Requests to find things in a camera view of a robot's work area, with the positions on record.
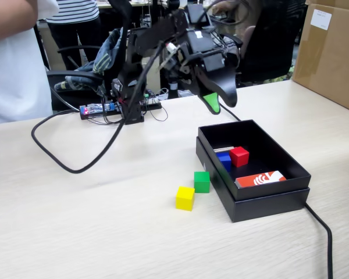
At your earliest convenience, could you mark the person in white shirt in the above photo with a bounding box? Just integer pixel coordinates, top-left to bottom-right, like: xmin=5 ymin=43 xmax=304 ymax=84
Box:
xmin=0 ymin=0 xmax=60 ymax=126

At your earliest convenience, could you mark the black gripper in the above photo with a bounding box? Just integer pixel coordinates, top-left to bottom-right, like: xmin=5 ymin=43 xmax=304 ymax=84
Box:
xmin=187 ymin=27 xmax=238 ymax=116

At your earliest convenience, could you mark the seated person in shorts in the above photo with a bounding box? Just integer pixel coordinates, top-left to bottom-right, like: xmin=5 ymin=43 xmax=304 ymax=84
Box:
xmin=215 ymin=0 xmax=262 ymax=53

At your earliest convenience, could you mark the black office chair with armrest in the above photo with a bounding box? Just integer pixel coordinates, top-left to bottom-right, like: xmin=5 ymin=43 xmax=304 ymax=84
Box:
xmin=46 ymin=45 xmax=120 ymax=113

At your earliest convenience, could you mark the thick black cable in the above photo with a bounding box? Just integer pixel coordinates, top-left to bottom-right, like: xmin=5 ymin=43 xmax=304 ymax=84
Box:
xmin=218 ymin=103 xmax=334 ymax=279
xmin=31 ymin=39 xmax=166 ymax=174

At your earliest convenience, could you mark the blue striped cloth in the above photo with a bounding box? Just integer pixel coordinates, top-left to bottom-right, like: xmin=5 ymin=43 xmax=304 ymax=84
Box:
xmin=54 ymin=27 xmax=124 ymax=94

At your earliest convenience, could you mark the green wooden cube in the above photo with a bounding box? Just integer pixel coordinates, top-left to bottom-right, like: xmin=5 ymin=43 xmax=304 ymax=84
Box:
xmin=193 ymin=171 xmax=211 ymax=194

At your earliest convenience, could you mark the red wooden cube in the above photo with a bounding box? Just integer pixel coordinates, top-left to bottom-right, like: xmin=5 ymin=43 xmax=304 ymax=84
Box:
xmin=229 ymin=146 xmax=250 ymax=168

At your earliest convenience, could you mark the bare forearm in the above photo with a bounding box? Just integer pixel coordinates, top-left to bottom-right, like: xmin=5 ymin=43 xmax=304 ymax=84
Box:
xmin=0 ymin=0 xmax=39 ymax=43

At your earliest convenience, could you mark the red card with white logo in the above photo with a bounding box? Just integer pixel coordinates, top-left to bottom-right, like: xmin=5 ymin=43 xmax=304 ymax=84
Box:
xmin=234 ymin=170 xmax=288 ymax=189

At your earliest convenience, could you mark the black box lid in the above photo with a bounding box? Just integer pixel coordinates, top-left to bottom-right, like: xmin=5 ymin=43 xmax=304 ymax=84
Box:
xmin=195 ymin=136 xmax=311 ymax=224

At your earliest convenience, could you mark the blue wooden cube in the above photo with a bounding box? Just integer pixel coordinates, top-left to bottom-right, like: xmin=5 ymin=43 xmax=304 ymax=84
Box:
xmin=216 ymin=152 xmax=233 ymax=173

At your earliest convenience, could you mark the black cylindrical stand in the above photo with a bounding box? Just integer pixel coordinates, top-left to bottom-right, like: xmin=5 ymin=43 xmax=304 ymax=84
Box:
xmin=166 ymin=0 xmax=181 ymax=92

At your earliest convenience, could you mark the black mesh office chair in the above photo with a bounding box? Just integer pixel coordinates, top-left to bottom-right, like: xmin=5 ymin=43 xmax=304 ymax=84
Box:
xmin=220 ymin=0 xmax=308 ymax=88

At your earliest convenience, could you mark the black cardboard box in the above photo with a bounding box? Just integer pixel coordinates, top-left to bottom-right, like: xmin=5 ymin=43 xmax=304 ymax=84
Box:
xmin=198 ymin=119 xmax=312 ymax=201

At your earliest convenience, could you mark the electronics board with red LED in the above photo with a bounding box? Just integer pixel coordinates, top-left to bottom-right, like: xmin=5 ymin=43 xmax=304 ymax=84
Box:
xmin=79 ymin=102 xmax=119 ymax=121

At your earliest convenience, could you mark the person in striped shirt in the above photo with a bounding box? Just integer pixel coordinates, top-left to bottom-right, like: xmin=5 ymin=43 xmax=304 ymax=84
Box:
xmin=46 ymin=0 xmax=102 ymax=70

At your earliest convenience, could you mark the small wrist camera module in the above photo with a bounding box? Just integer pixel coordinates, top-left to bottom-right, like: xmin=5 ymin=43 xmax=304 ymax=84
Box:
xmin=162 ymin=42 xmax=193 ymax=75

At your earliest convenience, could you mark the yellow wooden cube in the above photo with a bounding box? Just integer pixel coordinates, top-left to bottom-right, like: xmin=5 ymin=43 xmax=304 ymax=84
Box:
xmin=175 ymin=186 xmax=195 ymax=212

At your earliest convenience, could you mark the brown cardboard carton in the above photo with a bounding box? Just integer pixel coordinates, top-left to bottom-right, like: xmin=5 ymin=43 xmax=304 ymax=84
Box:
xmin=290 ymin=0 xmax=349 ymax=116

